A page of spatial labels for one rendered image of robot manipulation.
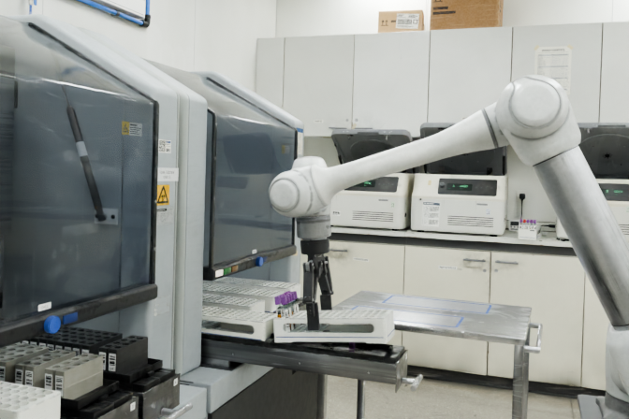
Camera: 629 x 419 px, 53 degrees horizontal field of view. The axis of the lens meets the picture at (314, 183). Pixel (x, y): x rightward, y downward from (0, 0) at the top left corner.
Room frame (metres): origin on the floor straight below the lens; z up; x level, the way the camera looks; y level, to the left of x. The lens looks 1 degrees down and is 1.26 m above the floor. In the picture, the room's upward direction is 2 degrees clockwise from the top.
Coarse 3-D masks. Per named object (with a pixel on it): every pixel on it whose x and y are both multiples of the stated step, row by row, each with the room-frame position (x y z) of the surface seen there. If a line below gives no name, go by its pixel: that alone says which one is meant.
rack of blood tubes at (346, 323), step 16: (288, 320) 1.59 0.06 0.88; (304, 320) 1.57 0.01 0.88; (320, 320) 1.56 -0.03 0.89; (336, 320) 1.54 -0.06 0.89; (352, 320) 1.53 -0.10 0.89; (368, 320) 1.52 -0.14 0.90; (384, 320) 1.51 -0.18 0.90; (288, 336) 1.59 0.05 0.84; (304, 336) 1.57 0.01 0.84; (320, 336) 1.56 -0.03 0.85; (336, 336) 1.54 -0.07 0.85; (352, 336) 1.53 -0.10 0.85; (368, 336) 1.52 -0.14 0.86; (384, 336) 1.51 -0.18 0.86
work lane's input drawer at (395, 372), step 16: (208, 336) 1.65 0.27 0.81; (224, 336) 1.64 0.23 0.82; (272, 336) 1.64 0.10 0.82; (208, 352) 1.64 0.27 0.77; (224, 352) 1.63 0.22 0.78; (240, 352) 1.61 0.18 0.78; (256, 352) 1.59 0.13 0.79; (272, 352) 1.58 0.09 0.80; (288, 352) 1.57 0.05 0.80; (304, 352) 1.56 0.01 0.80; (320, 352) 1.55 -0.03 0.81; (336, 352) 1.53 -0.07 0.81; (352, 352) 1.53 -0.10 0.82; (368, 352) 1.58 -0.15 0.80; (384, 352) 1.58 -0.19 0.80; (400, 352) 1.54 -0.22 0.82; (288, 368) 1.56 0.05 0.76; (304, 368) 1.55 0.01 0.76; (320, 368) 1.54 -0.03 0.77; (336, 368) 1.52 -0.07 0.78; (352, 368) 1.51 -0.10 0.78; (368, 368) 1.50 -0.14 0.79; (384, 368) 1.48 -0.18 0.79; (400, 368) 1.51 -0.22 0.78; (400, 384) 1.52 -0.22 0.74; (416, 384) 1.49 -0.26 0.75
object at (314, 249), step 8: (304, 240) 1.60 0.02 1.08; (312, 240) 1.58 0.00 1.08; (320, 240) 1.58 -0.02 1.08; (328, 240) 1.60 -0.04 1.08; (304, 248) 1.59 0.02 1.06; (312, 248) 1.58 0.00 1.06; (320, 248) 1.58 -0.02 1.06; (328, 248) 1.60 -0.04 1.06; (312, 256) 1.58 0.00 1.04; (320, 256) 1.62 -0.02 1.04
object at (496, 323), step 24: (408, 312) 1.96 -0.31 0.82; (432, 312) 1.97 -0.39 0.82; (456, 312) 1.98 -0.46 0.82; (480, 312) 1.99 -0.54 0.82; (504, 312) 2.00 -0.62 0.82; (528, 312) 2.01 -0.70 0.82; (456, 336) 1.75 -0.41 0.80; (480, 336) 1.73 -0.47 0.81; (504, 336) 1.71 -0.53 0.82; (528, 336) 2.08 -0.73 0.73; (528, 360) 2.08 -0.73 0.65; (360, 384) 2.29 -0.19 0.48; (528, 384) 2.10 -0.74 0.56; (360, 408) 2.29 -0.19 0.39
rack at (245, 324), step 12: (204, 312) 1.69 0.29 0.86; (216, 312) 1.69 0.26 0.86; (228, 312) 1.71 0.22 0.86; (240, 312) 1.70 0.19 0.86; (252, 312) 1.72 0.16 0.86; (264, 312) 1.71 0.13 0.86; (204, 324) 1.73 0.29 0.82; (216, 324) 1.73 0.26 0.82; (228, 324) 1.75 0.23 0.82; (240, 324) 1.63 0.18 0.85; (252, 324) 1.62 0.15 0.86; (264, 324) 1.61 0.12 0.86; (240, 336) 1.63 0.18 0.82; (252, 336) 1.62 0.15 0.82; (264, 336) 1.61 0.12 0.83
